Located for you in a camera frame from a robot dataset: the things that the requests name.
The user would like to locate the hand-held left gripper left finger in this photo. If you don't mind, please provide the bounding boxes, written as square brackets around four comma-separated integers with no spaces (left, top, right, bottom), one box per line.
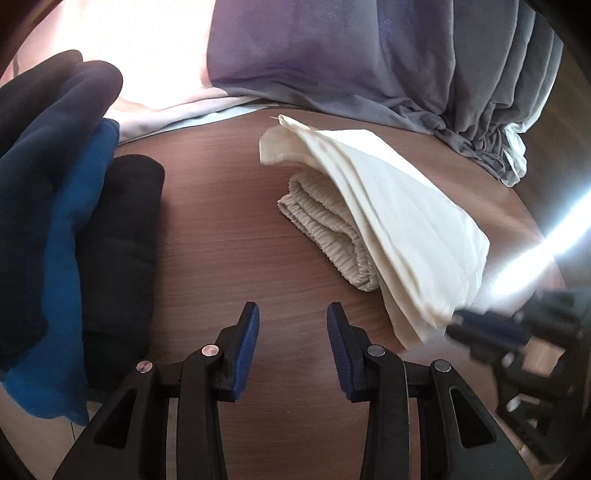
[53,301,260,480]

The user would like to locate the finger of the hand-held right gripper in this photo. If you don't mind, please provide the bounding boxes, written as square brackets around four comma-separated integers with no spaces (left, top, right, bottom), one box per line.
[445,324,517,370]
[451,308,532,346]

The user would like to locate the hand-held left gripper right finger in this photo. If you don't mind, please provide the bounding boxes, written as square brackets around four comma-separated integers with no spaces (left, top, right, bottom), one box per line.
[326,301,532,480]

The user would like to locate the cream pants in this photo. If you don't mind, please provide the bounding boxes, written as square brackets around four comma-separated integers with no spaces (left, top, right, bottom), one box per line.
[259,114,491,352]

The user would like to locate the black folded garment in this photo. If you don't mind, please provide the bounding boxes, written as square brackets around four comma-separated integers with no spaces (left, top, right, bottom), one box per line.
[81,154,166,393]
[0,50,85,155]

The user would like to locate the white sheer curtain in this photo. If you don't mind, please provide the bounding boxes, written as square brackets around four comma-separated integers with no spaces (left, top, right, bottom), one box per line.
[501,124,528,188]
[9,0,287,145]

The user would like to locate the blue folded garment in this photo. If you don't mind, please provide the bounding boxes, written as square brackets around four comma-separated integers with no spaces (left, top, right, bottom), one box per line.
[0,119,122,426]

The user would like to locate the navy folded garment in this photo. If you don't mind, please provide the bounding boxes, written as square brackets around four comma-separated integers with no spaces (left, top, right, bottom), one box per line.
[0,60,124,374]

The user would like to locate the grey curtain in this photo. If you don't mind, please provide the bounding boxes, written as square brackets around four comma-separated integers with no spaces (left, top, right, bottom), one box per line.
[206,0,566,188]

